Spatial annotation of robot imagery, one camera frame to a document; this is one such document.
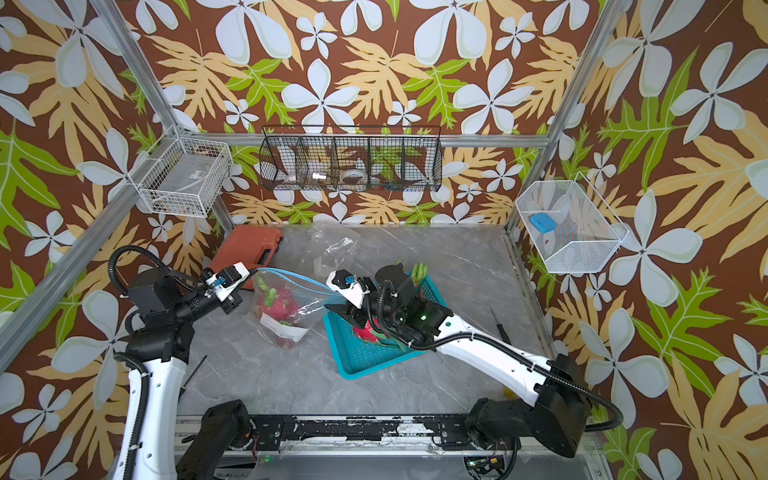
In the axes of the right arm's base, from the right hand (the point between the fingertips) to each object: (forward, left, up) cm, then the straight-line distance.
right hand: (331, 294), depth 69 cm
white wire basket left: (+36, +46, +8) cm, 59 cm away
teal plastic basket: (-4, -4, -28) cm, 29 cm away
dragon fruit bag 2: (0, -8, -20) cm, 22 cm away
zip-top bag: (+2, +6, -4) cm, 8 cm away
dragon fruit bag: (+3, +16, -12) cm, 20 cm away
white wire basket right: (+23, -66, 0) cm, 70 cm away
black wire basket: (+51, -2, +4) cm, 51 cm away
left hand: (+5, +19, +5) cm, 20 cm away
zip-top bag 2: (+32, +7, -20) cm, 38 cm away
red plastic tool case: (+34, +35, -21) cm, 53 cm away
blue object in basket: (+26, -59, -2) cm, 65 cm away
